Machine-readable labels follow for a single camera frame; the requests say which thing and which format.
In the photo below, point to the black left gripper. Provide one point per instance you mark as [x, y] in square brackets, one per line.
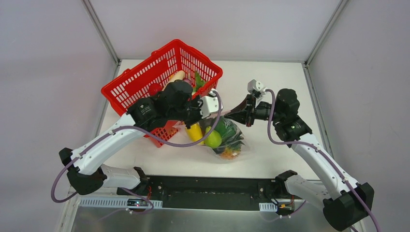
[195, 110]

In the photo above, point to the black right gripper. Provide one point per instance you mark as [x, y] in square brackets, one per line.
[250, 111]

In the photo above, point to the yellow mango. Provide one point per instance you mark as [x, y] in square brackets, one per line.
[195, 132]

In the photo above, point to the green leafy bok choy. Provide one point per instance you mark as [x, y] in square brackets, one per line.
[230, 133]

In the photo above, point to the green pear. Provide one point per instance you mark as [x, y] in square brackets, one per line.
[214, 139]

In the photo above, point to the clear zip top bag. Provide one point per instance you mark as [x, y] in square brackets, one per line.
[206, 125]

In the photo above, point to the toy pineapple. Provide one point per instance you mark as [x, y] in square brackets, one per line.
[230, 152]

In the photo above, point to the red plastic shopping basket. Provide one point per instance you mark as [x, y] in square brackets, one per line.
[175, 56]

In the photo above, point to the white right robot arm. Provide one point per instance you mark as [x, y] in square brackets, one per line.
[341, 198]

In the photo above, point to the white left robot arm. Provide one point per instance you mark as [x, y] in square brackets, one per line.
[86, 169]

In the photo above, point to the green leaf sprig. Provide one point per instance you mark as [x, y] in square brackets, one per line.
[199, 81]

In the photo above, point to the purple onion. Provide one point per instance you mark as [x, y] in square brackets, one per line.
[187, 80]

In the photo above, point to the large white radish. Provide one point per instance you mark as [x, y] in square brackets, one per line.
[179, 75]

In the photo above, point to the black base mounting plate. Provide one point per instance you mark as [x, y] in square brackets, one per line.
[205, 192]

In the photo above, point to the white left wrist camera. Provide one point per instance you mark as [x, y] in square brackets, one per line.
[211, 104]

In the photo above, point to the aluminium frame rail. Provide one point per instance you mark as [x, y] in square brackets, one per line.
[205, 190]

